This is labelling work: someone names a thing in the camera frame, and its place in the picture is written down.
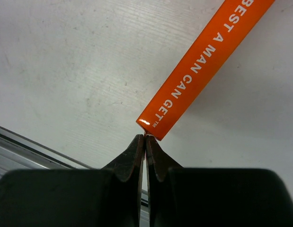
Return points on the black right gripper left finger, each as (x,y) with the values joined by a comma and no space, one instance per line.
(106,197)

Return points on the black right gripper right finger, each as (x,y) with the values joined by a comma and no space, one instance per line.
(213,197)

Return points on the orange razor cartridge box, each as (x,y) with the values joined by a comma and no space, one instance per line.
(231,23)

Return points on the aluminium front rail frame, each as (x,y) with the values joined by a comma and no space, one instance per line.
(18,152)

